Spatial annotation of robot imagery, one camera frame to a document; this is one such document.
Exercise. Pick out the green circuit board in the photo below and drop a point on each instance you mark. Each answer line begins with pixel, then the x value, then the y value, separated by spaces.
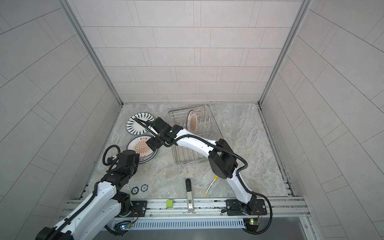
pixel 123 226
pixel 252 223

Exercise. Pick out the left green circuit board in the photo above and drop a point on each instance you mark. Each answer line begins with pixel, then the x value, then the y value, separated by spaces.
pixel 123 226

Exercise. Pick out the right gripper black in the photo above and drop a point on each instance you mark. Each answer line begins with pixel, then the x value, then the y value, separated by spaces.
pixel 157 143

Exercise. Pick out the blue striped white plate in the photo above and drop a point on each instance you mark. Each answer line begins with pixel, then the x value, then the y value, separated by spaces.
pixel 134 128

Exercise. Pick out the green small block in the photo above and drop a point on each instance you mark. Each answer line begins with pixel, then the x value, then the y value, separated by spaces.
pixel 169 204

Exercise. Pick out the yellow white marker pen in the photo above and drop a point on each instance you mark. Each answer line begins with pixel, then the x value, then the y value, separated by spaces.
pixel 211 184

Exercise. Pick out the red text white plate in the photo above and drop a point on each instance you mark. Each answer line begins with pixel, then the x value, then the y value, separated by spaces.
pixel 192 121

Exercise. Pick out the aluminium front rail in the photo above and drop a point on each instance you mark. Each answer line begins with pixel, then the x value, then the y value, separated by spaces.
pixel 211 208

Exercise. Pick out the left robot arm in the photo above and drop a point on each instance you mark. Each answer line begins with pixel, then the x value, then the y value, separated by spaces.
pixel 101 206

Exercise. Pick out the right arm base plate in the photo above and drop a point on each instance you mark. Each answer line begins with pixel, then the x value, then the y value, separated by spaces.
pixel 236 208

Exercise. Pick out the perforated vent strip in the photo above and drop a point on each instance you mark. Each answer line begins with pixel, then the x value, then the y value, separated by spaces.
pixel 187 224

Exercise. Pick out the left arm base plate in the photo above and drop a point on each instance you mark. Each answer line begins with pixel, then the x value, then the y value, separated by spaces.
pixel 138 208

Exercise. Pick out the right green circuit board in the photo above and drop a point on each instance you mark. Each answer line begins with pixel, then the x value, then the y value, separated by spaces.
pixel 252 223

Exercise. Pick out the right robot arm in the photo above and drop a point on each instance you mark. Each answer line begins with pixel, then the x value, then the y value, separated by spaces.
pixel 223 161

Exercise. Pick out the black silver handheld tool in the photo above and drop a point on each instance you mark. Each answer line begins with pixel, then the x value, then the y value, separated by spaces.
pixel 190 200

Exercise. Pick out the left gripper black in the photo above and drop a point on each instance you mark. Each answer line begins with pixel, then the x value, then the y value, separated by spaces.
pixel 136 157

